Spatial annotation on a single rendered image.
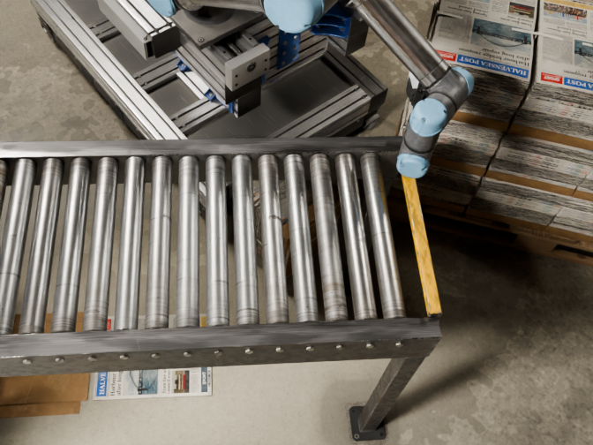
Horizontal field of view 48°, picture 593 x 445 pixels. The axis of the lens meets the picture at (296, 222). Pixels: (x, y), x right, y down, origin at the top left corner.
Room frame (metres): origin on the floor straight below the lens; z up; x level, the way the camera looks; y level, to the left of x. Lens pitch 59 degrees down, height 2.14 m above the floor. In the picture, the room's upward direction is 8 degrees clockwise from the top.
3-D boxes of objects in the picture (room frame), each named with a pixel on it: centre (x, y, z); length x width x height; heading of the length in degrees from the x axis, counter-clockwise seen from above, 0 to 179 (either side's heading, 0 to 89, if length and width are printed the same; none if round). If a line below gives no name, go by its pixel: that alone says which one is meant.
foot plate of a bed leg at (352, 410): (0.59, -0.31, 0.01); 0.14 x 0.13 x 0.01; 11
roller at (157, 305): (0.73, 0.31, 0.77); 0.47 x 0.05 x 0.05; 11
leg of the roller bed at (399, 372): (0.59, -0.31, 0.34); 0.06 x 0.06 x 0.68; 11
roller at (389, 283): (0.83, -0.20, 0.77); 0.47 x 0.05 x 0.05; 11
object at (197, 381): (0.72, 0.40, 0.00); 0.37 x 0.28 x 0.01; 101
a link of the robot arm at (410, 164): (1.00, -0.26, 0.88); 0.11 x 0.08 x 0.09; 171
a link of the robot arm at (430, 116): (1.02, -0.27, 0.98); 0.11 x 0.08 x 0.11; 152
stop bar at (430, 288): (0.83, -0.29, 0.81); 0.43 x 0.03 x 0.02; 11
